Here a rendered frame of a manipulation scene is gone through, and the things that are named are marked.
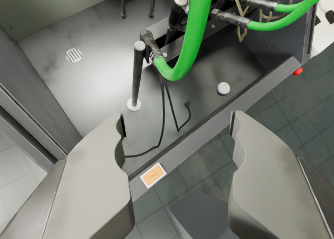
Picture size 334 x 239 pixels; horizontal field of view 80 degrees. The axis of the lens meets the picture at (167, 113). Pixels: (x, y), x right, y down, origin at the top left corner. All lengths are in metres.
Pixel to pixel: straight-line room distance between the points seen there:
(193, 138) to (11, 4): 0.54
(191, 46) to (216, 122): 0.37
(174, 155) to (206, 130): 0.10
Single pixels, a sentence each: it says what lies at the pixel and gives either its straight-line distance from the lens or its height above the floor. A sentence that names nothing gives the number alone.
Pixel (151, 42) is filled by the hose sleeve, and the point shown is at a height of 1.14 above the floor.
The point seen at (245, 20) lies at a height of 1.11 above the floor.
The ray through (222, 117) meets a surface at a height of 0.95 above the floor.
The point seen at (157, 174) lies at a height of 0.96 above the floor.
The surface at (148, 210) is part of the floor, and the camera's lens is 1.45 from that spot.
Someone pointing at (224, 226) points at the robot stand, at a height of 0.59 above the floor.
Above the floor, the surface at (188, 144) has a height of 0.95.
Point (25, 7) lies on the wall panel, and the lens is 0.67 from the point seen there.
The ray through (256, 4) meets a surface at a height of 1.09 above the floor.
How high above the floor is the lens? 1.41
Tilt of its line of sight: 73 degrees down
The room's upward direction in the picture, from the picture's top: 40 degrees clockwise
